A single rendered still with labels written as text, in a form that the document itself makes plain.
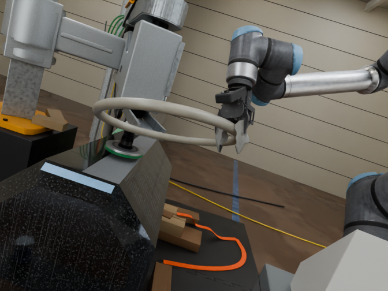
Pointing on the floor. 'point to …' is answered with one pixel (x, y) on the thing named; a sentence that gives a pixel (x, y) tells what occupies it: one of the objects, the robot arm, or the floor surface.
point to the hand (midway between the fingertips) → (227, 148)
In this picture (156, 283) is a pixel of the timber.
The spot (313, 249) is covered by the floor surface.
